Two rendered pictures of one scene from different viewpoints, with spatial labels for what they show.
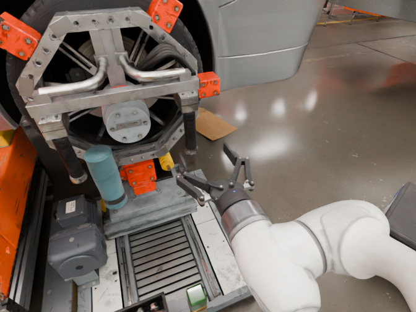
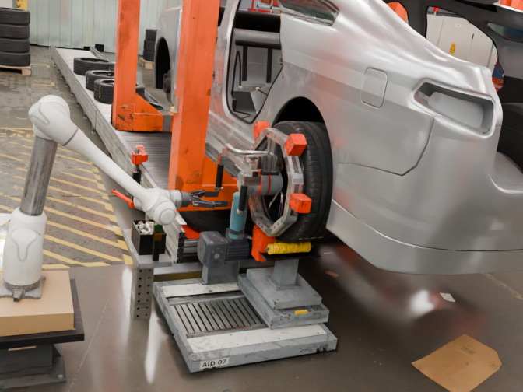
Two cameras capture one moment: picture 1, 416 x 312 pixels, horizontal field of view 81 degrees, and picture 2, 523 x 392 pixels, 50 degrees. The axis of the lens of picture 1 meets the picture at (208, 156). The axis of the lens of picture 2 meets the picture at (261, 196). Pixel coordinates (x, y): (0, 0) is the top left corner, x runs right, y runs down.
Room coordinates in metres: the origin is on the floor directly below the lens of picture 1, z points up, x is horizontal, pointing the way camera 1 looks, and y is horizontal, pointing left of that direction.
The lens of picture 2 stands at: (0.48, -2.53, 1.74)
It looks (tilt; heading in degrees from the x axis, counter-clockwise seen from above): 19 degrees down; 85
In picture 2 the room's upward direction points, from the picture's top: 8 degrees clockwise
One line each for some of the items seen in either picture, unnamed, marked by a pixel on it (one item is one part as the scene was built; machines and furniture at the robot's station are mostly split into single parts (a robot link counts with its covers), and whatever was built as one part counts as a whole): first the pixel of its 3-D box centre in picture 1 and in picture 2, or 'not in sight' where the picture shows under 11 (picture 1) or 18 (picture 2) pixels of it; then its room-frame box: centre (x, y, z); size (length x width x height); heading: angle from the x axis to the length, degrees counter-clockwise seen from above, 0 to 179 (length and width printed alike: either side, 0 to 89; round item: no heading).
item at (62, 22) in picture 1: (122, 99); (272, 182); (0.77, 0.30, 0.85); 0.54 x 0.07 x 0.54; 112
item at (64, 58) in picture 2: not in sight; (91, 76); (-1.86, 7.26, 0.19); 6.82 x 0.86 x 0.39; 112
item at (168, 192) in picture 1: (141, 174); (286, 267); (0.93, 0.36, 0.32); 0.40 x 0.30 x 0.28; 112
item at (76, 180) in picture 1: (69, 158); (219, 176); (0.49, 0.37, 0.83); 0.04 x 0.04 x 0.16
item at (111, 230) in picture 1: (147, 197); (281, 296); (0.93, 0.36, 0.13); 0.50 x 0.36 x 0.10; 112
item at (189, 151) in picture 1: (190, 130); (243, 197); (0.61, 0.05, 0.83); 0.04 x 0.04 x 0.16
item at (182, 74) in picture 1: (149, 53); (263, 154); (0.69, 0.16, 1.03); 0.19 x 0.18 x 0.11; 22
